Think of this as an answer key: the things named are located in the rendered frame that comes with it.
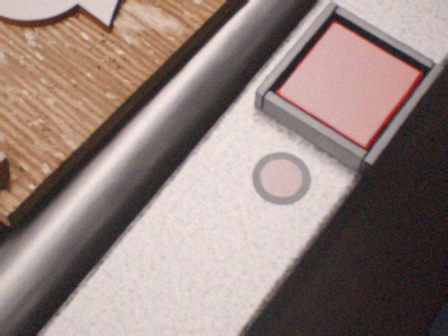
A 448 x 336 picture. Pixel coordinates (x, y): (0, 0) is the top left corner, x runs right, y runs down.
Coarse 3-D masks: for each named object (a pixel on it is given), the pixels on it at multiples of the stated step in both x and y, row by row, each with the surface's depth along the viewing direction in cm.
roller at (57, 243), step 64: (256, 0) 64; (192, 64) 62; (256, 64) 65; (128, 128) 60; (192, 128) 61; (64, 192) 58; (128, 192) 59; (0, 256) 56; (64, 256) 57; (0, 320) 55
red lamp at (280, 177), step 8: (280, 160) 60; (264, 168) 59; (272, 168) 59; (280, 168) 59; (288, 168) 59; (296, 168) 59; (264, 176) 59; (272, 176) 59; (280, 176) 59; (288, 176) 59; (296, 176) 59; (264, 184) 59; (272, 184) 59; (280, 184) 59; (288, 184) 59; (296, 184) 59; (272, 192) 59; (280, 192) 59; (288, 192) 59
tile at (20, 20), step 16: (0, 0) 61; (16, 0) 61; (32, 0) 61; (48, 0) 61; (64, 0) 61; (80, 0) 61; (96, 0) 61; (112, 0) 61; (0, 16) 60; (16, 16) 60; (32, 16) 60; (48, 16) 60; (64, 16) 61; (96, 16) 60; (112, 16) 61
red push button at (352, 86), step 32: (352, 32) 62; (320, 64) 61; (352, 64) 61; (384, 64) 61; (288, 96) 60; (320, 96) 60; (352, 96) 60; (384, 96) 60; (352, 128) 59; (384, 128) 60
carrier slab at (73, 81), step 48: (144, 0) 62; (192, 0) 62; (240, 0) 64; (0, 48) 60; (48, 48) 60; (96, 48) 60; (144, 48) 60; (192, 48) 62; (0, 96) 59; (48, 96) 59; (96, 96) 59; (0, 144) 57; (48, 144) 57; (0, 192) 56
